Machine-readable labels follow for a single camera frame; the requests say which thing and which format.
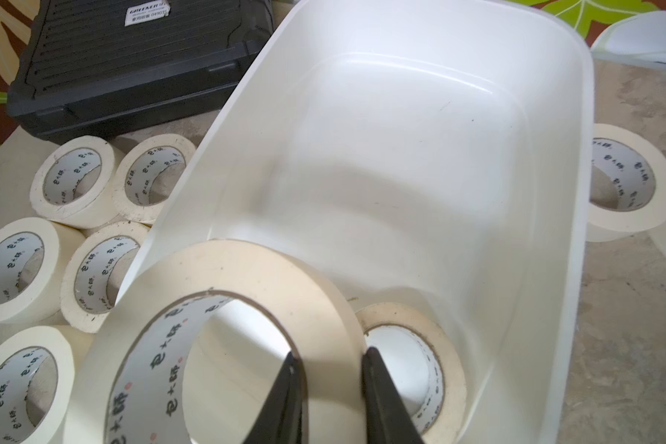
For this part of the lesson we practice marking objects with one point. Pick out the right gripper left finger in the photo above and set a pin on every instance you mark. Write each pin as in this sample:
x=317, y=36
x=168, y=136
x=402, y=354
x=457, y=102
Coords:
x=281, y=417

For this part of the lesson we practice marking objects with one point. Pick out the white plastic storage tray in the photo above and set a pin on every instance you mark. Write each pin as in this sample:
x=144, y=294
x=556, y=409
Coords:
x=433, y=153

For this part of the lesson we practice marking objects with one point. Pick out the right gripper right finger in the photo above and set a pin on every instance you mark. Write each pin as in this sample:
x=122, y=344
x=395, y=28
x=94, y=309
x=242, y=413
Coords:
x=387, y=419

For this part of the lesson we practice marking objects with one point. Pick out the black plastic tool case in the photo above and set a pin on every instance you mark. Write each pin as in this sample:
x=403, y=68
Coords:
x=105, y=68

